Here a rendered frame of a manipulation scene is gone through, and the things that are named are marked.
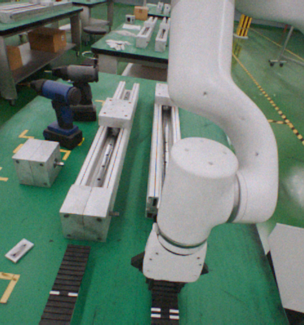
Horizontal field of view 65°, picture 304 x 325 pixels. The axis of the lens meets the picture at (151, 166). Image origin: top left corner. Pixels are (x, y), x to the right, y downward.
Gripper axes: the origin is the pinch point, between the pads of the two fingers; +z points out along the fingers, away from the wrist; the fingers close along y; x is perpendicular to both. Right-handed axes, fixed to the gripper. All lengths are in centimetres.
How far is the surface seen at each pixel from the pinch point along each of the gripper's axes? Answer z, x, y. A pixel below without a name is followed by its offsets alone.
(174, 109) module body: -4, 73, 3
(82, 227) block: -0.9, 9.7, -19.3
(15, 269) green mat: 4.0, 1.0, -31.2
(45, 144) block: -5.4, 33.7, -36.3
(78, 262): 0.8, 2.3, -18.1
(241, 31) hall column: 64, 999, 294
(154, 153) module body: -4.5, 37.9, -4.1
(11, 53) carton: 43, 277, -179
